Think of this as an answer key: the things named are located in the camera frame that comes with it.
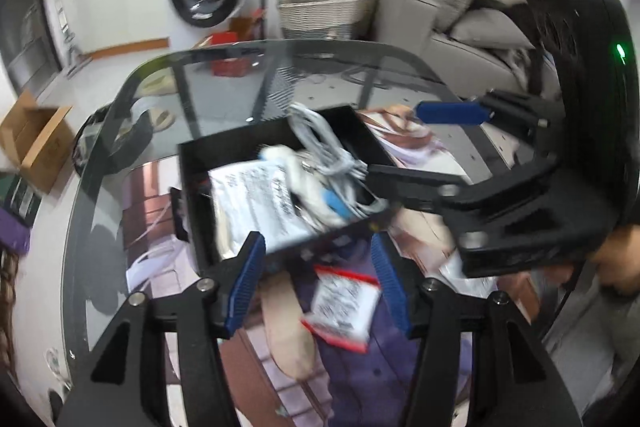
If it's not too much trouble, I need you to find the beige sofa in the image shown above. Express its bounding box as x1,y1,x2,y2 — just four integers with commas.
372,0,561,94

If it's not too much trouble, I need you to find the flat mop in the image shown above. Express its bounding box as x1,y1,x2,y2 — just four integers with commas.
55,2,94,70

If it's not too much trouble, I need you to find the white wicker basket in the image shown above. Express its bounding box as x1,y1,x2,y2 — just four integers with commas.
276,0,379,40

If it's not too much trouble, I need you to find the open cardboard box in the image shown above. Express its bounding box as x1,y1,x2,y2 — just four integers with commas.
0,89,74,196

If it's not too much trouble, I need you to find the red open box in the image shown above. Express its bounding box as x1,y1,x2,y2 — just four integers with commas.
192,9,267,78

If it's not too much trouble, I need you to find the dark green box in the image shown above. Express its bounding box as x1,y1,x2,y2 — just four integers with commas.
0,172,42,224

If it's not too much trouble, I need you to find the white printed plastic packet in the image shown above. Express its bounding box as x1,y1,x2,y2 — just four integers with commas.
207,161,313,253

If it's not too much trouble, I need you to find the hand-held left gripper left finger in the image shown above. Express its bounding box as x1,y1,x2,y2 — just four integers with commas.
57,231,267,427

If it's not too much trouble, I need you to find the printed cartoon mat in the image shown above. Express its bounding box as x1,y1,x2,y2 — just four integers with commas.
220,104,541,427

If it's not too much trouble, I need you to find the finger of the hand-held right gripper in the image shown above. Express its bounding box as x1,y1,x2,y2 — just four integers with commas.
367,164,522,216
415,89,564,144

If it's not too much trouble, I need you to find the purple bag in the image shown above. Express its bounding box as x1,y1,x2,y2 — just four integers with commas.
0,207,34,254

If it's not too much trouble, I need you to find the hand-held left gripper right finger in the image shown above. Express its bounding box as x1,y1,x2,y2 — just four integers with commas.
371,232,583,427

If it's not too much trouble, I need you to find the white paper packet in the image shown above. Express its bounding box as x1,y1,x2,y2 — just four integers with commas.
440,252,496,299

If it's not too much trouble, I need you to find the grey flat cushion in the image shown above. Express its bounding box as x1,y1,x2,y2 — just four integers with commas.
447,9,536,54

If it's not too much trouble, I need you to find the white cable bundle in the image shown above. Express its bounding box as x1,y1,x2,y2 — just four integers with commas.
287,103,372,182
260,146,362,225

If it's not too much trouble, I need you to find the black cardboard box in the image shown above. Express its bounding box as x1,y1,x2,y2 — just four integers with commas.
170,106,401,277

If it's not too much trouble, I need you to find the cream slipper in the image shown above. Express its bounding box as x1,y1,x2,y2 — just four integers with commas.
149,107,177,131

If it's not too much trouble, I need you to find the red-edged zip bag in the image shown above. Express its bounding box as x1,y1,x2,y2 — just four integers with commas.
300,264,384,354

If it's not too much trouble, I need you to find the person's right hand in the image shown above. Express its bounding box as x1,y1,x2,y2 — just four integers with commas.
592,224,640,299

